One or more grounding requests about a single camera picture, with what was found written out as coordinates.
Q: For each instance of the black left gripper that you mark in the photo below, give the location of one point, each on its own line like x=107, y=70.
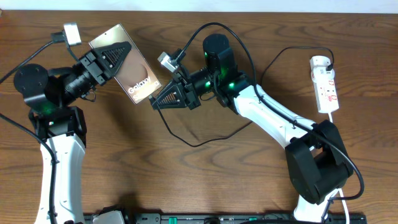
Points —
x=94, y=67

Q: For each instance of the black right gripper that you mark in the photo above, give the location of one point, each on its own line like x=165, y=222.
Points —
x=186, y=94

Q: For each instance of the gold Samsung Galaxy smartphone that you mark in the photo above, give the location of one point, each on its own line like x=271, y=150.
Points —
x=135, y=75

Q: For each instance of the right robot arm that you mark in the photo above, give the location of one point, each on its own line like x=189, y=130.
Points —
x=317, y=160

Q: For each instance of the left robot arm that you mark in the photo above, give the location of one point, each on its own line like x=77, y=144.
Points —
x=59, y=126

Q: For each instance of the white USB charger plug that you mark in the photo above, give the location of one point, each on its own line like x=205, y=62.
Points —
x=319, y=61

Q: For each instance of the white power strip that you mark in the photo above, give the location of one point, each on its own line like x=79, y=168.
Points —
x=325, y=89

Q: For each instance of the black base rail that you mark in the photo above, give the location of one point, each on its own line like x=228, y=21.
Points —
x=156, y=218

